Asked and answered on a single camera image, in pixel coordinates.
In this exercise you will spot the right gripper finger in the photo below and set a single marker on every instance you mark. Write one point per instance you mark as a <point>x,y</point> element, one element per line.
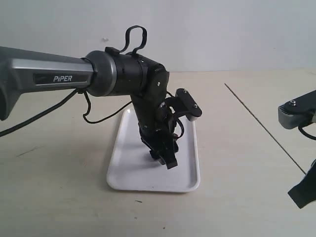
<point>304,192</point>

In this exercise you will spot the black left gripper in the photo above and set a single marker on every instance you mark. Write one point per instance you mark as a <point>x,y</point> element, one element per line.
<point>160,128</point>

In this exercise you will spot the thin metal skewer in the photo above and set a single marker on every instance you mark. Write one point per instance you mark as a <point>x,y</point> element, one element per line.
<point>266,130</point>

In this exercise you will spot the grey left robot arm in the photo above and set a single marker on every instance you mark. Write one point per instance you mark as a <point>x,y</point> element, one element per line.
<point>98,74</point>

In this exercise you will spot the white rectangular plastic tray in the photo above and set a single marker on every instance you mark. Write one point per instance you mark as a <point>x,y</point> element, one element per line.
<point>131,167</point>

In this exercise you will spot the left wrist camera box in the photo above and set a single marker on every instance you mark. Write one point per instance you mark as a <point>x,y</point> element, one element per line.
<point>186,105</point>

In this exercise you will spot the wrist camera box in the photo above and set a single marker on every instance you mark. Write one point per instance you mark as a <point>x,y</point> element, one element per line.
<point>298,112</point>
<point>186,105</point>

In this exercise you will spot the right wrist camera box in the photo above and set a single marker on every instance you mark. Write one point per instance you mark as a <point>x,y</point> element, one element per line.
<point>298,112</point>

